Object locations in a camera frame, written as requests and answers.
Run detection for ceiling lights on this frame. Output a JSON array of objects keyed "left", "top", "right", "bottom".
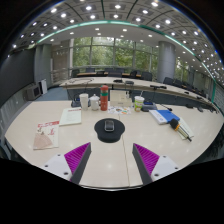
[{"left": 9, "top": 0, "right": 224, "bottom": 78}]

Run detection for colourful sticker sheet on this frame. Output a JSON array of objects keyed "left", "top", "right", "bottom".
[{"left": 107, "top": 105, "right": 132, "bottom": 116}]

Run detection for black computer mouse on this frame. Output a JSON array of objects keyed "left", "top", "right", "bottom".
[{"left": 104, "top": 119, "right": 115, "bottom": 133}]

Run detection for long curved conference desk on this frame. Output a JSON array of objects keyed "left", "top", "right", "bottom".
[{"left": 59, "top": 76, "right": 214, "bottom": 111}]

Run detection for white standing board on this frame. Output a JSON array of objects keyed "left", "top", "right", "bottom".
[{"left": 39, "top": 78, "right": 48, "bottom": 95}]

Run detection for red thermos bottle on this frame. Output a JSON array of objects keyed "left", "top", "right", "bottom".
[{"left": 99, "top": 84, "right": 110, "bottom": 112}]

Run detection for cream desk organizer box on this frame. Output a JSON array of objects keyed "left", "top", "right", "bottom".
[{"left": 109, "top": 89, "right": 133, "bottom": 108}]

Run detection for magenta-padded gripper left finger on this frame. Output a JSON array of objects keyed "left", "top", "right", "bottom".
[{"left": 42, "top": 142, "right": 92, "bottom": 185}]

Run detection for dark office chairs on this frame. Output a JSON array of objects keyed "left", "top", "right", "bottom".
[{"left": 69, "top": 67, "right": 218, "bottom": 111}]

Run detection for black mouse pad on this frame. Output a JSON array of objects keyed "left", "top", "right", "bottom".
[{"left": 93, "top": 117, "right": 126, "bottom": 144}]

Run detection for white paper cup stack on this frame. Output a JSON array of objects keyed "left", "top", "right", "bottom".
[{"left": 79, "top": 92, "right": 90, "bottom": 111}]

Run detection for white lidded mug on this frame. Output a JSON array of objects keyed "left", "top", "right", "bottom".
[{"left": 89, "top": 93, "right": 101, "bottom": 111}]

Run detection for blue and white book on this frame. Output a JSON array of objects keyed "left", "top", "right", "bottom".
[{"left": 148, "top": 109, "right": 181, "bottom": 126}]

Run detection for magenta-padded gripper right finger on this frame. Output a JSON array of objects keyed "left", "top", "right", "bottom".
[{"left": 132, "top": 143, "right": 183, "bottom": 186}]

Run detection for grey floor cabinet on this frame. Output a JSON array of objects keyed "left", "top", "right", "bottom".
[{"left": 25, "top": 83, "right": 42, "bottom": 101}]

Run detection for white green paper cup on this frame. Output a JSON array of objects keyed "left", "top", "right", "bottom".
[{"left": 133, "top": 91, "right": 146, "bottom": 113}]

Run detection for red and white leaflet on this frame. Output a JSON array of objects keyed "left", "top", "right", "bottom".
[{"left": 32, "top": 120, "right": 61, "bottom": 151}]

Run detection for white booklet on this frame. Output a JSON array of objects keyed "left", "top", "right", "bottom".
[{"left": 58, "top": 107, "right": 83, "bottom": 127}]

